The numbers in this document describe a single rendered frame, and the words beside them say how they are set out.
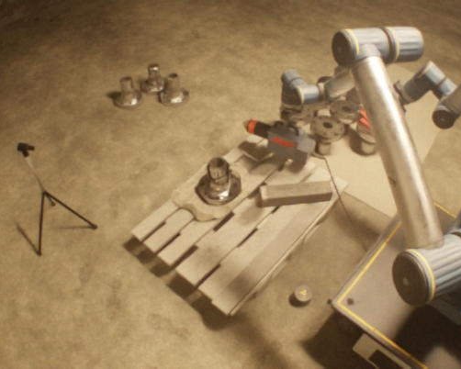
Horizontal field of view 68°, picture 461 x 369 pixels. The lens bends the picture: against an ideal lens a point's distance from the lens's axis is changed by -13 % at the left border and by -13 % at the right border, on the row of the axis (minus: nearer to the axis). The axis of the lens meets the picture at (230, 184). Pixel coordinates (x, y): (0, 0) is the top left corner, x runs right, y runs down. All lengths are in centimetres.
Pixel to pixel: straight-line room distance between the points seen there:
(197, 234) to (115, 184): 83
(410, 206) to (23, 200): 256
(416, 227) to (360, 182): 157
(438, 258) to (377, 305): 67
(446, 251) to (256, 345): 117
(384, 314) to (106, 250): 166
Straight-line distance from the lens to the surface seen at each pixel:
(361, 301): 192
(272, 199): 236
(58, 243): 264
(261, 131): 257
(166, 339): 215
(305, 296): 218
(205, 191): 242
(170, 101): 343
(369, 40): 149
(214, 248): 222
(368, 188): 285
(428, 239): 135
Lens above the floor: 200
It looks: 47 degrees down
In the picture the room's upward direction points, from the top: straight up
